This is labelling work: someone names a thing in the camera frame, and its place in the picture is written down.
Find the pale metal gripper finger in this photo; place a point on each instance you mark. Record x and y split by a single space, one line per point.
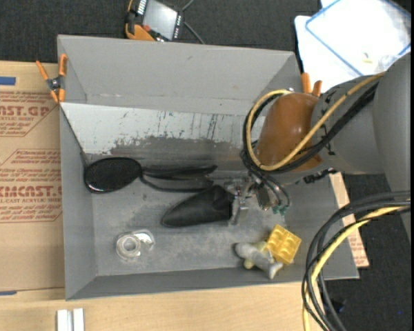
239 211
235 187

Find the black pointed shoe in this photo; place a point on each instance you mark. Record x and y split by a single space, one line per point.
196 209

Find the yellow toy brick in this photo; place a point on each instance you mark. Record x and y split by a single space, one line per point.
283 244

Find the grey and yellow toy animal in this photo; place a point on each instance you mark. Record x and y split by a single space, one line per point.
262 259

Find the grey metal bin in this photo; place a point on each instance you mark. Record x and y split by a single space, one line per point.
179 78

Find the brown cardboard board red print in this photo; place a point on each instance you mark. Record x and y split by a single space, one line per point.
27 171

